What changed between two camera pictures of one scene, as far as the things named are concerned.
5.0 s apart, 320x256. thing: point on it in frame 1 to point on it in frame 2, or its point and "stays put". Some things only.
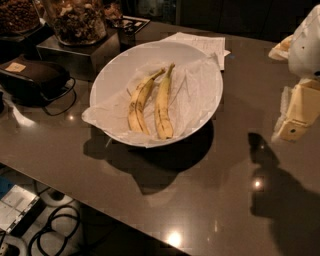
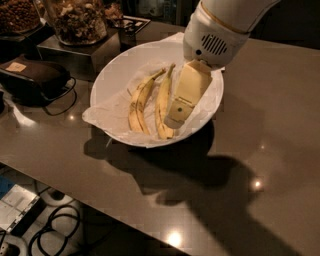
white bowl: x=154 y=93 stays put
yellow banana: x=136 y=119 stays put
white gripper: x=306 y=50 to x=213 y=40
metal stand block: x=81 y=61 stays put
